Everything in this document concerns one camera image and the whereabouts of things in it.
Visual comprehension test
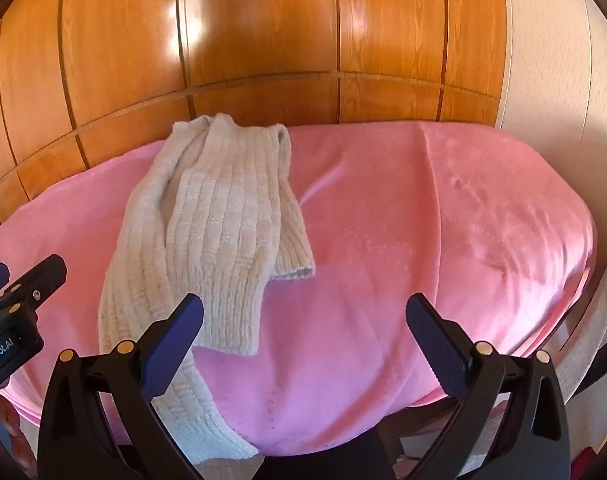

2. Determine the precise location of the beige knit sweater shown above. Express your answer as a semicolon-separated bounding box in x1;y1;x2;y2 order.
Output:
98;113;317;465

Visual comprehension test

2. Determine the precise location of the pink blanket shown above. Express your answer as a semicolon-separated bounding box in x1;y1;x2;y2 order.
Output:
0;122;598;458

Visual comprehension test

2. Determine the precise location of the white bed sheet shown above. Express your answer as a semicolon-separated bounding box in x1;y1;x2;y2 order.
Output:
553;255;607;411

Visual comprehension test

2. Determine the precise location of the wooden wardrobe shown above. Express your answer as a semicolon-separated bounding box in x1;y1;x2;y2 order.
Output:
0;0;509;241

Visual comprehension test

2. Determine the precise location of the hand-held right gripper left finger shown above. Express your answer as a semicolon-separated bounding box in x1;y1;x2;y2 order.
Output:
37;293;204;480

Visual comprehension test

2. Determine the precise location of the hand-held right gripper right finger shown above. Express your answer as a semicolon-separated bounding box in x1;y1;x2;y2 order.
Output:
406;293;570;480

